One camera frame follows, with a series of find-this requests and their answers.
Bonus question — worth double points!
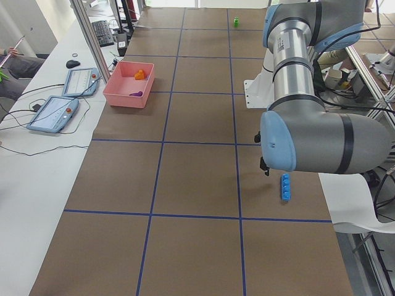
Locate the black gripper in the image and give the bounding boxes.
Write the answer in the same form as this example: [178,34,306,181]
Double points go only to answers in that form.
[260,157,270,176]

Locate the long blue block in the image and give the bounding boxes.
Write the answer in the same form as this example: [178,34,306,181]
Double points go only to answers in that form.
[280,173,291,202]

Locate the purple long block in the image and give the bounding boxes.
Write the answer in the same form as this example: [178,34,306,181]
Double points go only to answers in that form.
[130,91,143,97]

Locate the orange block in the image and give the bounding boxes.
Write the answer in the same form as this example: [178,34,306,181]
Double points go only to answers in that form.
[134,69,146,80]

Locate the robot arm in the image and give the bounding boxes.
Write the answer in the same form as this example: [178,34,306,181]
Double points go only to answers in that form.
[259,1,391,174]

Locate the pink plastic box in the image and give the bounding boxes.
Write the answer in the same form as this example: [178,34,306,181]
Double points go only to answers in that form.
[103,60,155,109]

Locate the white paper sheet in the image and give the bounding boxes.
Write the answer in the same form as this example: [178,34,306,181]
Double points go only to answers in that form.
[318,173,394,234]

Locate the far blue teach pendant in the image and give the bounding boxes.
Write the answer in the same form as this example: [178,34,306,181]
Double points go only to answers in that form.
[62,68,101,97]

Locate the blue teach pendant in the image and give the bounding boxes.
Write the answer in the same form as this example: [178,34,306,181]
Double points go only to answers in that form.
[26,96,79,133]
[62,68,101,97]

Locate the black keyboard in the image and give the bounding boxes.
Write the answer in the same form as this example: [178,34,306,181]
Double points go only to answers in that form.
[91,20,114,47]

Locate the near blue teach pendant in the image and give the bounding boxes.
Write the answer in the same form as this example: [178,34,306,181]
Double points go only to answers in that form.
[26,96,79,133]

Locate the black computer mouse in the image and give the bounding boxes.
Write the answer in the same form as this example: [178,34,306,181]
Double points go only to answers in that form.
[65,60,80,69]

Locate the seated person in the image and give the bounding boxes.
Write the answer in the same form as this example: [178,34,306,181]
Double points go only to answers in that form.
[1,47,45,101]

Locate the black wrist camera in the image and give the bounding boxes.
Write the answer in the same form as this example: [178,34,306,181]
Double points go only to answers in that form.
[254,131,261,143]

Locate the black pendant cable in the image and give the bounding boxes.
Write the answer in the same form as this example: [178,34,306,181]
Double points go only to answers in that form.
[0,76,102,156]

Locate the aluminium frame post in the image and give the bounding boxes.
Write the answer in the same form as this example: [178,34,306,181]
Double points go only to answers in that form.
[70,0,110,84]

